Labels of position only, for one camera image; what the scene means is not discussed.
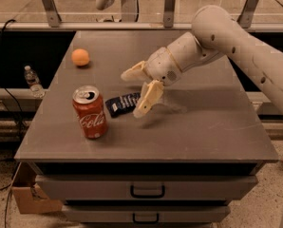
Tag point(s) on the grey drawer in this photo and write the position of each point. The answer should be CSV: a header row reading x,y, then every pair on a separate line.
x,y
106,187
146,214

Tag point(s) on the middle metal railing bracket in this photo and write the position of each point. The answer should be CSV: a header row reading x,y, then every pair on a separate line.
x,y
168,13

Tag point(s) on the metal railing bracket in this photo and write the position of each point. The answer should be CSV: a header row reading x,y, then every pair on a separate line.
x,y
168,13
53,17
245,18

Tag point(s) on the clear plastic water bottle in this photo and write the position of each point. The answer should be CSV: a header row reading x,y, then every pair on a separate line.
x,y
34,83

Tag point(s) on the dark blue rxbar wrapper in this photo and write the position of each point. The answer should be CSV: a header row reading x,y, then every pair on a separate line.
x,y
123,104

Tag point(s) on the left metal railing bracket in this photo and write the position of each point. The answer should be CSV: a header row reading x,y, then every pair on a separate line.
x,y
53,17

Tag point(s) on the cardboard box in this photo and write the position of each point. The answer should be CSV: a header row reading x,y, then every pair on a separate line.
x,y
29,196

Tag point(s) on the upper grey drawer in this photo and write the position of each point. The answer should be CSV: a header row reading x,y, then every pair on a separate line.
x,y
106,187

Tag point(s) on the red coca-cola can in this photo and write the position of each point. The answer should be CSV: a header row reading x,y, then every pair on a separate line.
x,y
89,106

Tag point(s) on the grey drawer cabinet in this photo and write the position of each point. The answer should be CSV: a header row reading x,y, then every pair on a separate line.
x,y
175,164

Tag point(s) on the lower grey drawer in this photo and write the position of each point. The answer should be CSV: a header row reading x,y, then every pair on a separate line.
x,y
146,214

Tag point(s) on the orange fruit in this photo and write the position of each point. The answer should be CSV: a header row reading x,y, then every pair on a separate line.
x,y
80,57

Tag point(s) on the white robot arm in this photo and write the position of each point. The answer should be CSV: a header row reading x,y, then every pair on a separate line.
x,y
213,33

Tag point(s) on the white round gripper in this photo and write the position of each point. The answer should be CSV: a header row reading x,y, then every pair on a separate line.
x,y
161,66

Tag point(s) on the right metal railing bracket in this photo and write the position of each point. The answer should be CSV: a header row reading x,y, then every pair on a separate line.
x,y
245,18

